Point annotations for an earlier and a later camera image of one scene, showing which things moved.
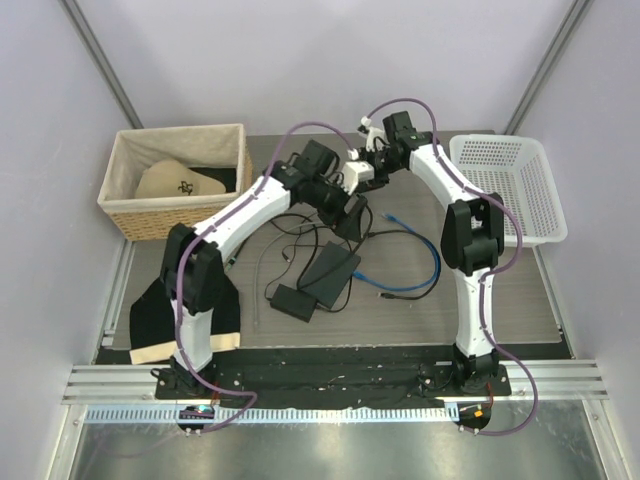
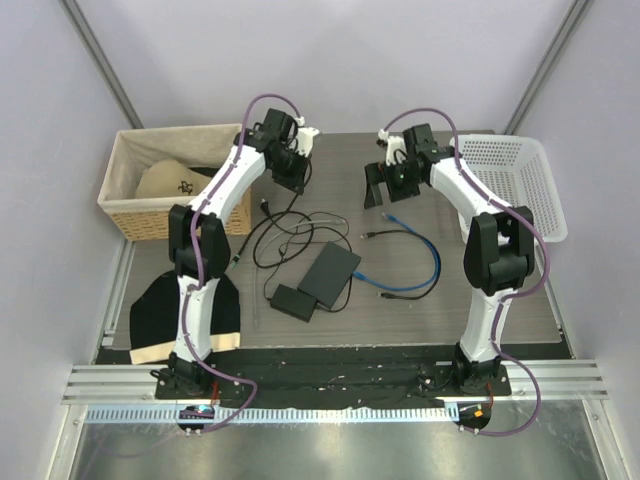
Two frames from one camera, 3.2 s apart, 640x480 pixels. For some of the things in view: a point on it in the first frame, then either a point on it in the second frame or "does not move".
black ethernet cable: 437,258 does not move
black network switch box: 328,274 does not move
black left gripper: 347,224 -> 296,182
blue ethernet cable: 418,286 does not move
